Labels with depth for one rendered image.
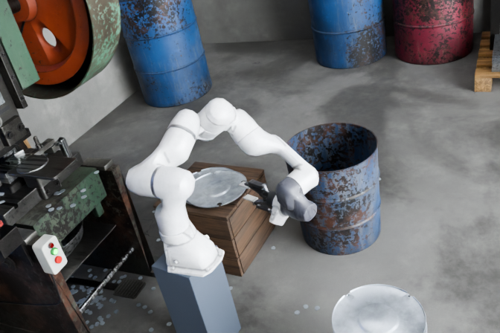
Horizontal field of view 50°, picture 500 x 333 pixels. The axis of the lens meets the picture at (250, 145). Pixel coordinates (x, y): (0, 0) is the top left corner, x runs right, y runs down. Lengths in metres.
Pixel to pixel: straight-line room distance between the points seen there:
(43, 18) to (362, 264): 1.72
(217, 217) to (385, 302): 0.85
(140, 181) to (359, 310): 0.83
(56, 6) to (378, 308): 1.64
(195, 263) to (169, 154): 0.39
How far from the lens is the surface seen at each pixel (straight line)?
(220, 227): 2.40
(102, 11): 2.19
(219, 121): 1.92
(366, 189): 2.39
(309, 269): 2.53
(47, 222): 2.23
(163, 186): 1.79
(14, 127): 2.25
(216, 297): 2.13
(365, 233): 2.53
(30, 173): 2.25
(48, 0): 2.35
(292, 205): 2.02
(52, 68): 2.47
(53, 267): 2.13
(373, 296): 1.90
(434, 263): 2.52
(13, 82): 2.24
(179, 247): 1.94
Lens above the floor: 1.73
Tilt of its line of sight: 29 degrees down
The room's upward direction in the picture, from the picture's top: 13 degrees counter-clockwise
